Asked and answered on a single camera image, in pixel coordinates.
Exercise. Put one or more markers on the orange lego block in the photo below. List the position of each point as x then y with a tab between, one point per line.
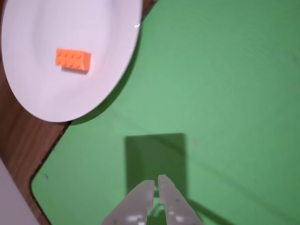
72	59

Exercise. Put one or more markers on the green work mat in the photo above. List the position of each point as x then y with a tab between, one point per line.
222	93

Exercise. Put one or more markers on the white round plate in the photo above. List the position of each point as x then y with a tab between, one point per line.
70	93

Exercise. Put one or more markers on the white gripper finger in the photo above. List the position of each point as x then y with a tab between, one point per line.
175	206
133	204

